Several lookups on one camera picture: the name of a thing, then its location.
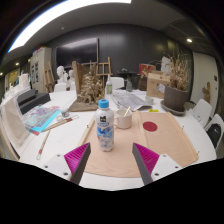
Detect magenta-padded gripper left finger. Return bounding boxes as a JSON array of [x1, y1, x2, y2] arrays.
[[42, 142, 92, 185]]

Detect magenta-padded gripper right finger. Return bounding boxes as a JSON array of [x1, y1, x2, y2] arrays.
[[131, 142, 183, 186]]

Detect white bottle with blue cap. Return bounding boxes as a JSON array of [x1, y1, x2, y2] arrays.
[[94, 98, 115, 153]]

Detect flat round red coaster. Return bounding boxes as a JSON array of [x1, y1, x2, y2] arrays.
[[142, 121, 159, 133]]

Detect long thin pencil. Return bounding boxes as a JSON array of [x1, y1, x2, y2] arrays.
[[36, 129, 52, 161]]

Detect wooden paintbrush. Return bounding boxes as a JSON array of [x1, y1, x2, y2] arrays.
[[41, 114, 80, 133]]

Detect white mug with stirrer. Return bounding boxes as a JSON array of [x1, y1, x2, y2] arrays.
[[113, 106, 133, 130]]

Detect small paint jar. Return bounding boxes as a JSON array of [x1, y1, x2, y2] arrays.
[[59, 108, 70, 119]]

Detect grey round pot saucer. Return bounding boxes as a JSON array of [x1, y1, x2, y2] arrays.
[[159, 99, 187, 117]]

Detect small white cup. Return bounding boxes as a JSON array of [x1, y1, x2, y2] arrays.
[[144, 95, 155, 105]]

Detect open newspaper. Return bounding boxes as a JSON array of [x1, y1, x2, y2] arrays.
[[111, 89, 153, 112]]

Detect dried plant in grey pot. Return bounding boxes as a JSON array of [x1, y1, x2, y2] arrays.
[[162, 53, 192, 113]]

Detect black box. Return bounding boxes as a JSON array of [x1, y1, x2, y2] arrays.
[[19, 92, 52, 115], [16, 88, 38, 106]]

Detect golden carved wooden sculpture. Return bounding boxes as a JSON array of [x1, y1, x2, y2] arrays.
[[68, 60, 106, 113]]

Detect white plastic chair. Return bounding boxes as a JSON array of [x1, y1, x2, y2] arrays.
[[109, 76, 125, 91], [53, 82, 68, 93], [204, 113, 224, 151], [192, 98, 214, 128]]

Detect black backpack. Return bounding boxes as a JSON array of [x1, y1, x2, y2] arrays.
[[206, 123, 223, 150]]

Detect brown cardboard box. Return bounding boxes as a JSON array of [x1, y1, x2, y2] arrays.
[[145, 71, 171, 100]]

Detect clear spray bottle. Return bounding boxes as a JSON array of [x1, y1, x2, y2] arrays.
[[125, 74, 134, 93]]

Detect small green bottle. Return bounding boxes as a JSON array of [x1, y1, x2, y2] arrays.
[[105, 74, 113, 95]]

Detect white plaster figure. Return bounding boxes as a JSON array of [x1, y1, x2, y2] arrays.
[[68, 69, 76, 91]]

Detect wooden easel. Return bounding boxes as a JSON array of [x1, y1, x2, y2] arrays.
[[95, 56, 114, 88], [43, 61, 56, 93]]

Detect white plaster head bust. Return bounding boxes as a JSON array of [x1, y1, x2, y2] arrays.
[[55, 65, 69, 84]]

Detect red box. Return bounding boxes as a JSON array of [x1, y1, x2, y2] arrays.
[[138, 63, 157, 79]]

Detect white plaster statue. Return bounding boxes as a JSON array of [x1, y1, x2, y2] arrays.
[[160, 55, 173, 75]]

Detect white cabinet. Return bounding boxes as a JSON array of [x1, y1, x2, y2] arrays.
[[29, 46, 53, 94]]

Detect recessed ceiling spotlights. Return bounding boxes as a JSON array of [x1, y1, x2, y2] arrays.
[[0, 37, 194, 76]]

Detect long white ceiling light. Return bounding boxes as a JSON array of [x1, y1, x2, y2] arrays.
[[7, 0, 133, 54]]

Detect black wall screen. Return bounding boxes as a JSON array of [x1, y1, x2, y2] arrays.
[[55, 37, 100, 69]]

